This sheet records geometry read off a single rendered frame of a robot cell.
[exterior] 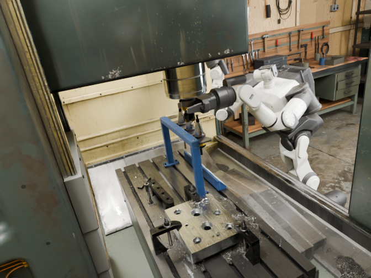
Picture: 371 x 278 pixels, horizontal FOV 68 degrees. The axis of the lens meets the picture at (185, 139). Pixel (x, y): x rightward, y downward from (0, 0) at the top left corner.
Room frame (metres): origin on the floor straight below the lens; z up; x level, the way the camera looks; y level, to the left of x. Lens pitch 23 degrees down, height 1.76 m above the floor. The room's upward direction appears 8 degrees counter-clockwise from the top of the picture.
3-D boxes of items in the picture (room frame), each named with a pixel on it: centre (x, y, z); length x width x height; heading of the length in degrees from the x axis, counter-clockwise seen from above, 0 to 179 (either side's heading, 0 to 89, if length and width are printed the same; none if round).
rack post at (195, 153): (1.20, -0.04, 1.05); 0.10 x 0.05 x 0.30; 111
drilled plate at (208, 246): (0.92, -0.02, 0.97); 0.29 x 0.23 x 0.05; 21
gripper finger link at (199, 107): (0.98, -0.05, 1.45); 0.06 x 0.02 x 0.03; 112
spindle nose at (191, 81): (1.02, -0.03, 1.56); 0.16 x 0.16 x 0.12
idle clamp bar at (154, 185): (1.21, 0.17, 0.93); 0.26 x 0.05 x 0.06; 26
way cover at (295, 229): (1.35, -0.33, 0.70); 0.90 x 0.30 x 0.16; 21
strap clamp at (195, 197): (1.10, 0.01, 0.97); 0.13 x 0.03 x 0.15; 21
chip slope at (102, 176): (1.63, 0.20, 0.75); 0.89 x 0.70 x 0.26; 111
